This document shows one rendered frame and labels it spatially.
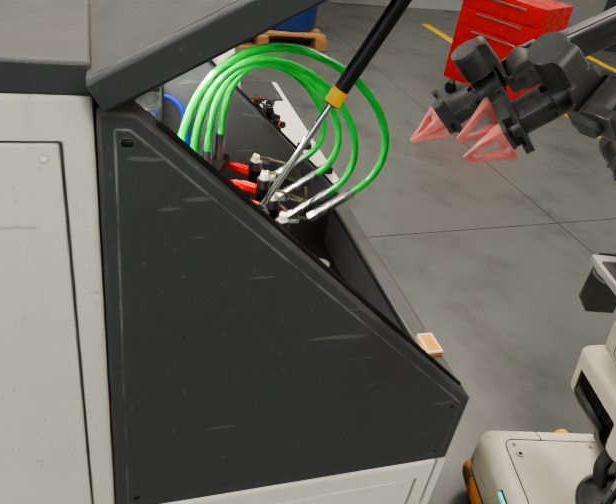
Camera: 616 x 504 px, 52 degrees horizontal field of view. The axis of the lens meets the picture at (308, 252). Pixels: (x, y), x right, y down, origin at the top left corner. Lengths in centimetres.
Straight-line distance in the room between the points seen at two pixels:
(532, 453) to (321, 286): 133
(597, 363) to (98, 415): 110
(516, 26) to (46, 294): 472
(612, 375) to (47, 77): 130
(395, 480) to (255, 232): 64
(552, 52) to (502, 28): 432
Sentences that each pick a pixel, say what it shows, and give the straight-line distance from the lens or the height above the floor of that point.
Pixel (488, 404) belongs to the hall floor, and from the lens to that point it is 254.
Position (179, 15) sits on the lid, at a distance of 65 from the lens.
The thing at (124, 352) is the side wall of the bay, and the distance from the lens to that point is 83.
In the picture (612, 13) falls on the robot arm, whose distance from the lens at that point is 131.
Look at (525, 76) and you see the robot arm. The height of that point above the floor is 138.
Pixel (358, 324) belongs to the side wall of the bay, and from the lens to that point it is 88.
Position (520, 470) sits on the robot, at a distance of 199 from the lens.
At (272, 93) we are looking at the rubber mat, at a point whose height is 98.
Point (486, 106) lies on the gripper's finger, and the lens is 105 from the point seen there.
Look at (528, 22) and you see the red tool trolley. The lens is 518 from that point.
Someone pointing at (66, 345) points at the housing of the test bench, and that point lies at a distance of 82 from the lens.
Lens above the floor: 170
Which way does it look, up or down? 34 degrees down
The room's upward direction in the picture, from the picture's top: 10 degrees clockwise
